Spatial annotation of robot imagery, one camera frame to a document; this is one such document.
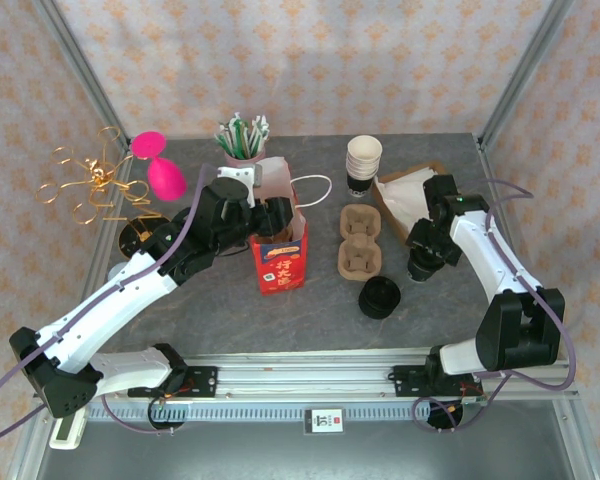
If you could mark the single paper coffee cup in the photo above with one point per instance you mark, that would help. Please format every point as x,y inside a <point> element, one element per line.
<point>434,274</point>

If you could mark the white paper napkins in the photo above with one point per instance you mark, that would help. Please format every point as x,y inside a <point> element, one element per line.
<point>400,195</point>

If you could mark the stack of black cup lids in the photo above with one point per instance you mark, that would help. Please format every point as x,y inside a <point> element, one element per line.
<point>379,297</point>

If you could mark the red paper takeout bag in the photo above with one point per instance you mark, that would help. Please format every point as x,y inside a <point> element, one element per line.
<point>280,270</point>

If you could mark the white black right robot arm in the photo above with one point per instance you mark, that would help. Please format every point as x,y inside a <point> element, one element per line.
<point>485,260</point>

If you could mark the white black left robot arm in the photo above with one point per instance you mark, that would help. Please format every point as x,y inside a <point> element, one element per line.
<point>110,305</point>

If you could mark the brown cardboard napkin box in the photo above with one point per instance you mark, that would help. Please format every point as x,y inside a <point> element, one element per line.
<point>392,220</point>

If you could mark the pink straw holder cup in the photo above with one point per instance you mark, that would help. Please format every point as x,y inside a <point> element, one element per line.
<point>237,162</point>

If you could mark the magenta wine glass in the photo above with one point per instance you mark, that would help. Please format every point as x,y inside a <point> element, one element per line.
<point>167,180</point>

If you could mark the green white wrapped straw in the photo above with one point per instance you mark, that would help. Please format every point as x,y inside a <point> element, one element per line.
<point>231,137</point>
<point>226,145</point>
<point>252,135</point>
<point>260,136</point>
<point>238,132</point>

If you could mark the white label card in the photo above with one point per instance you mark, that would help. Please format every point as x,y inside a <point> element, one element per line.
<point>324,421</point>

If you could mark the white digital timer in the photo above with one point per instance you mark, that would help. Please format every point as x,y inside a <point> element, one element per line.
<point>67,435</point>

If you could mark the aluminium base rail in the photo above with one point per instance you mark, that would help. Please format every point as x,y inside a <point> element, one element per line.
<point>305,375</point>

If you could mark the aluminium frame post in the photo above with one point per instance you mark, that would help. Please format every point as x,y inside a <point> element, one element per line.
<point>527,70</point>
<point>83,70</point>

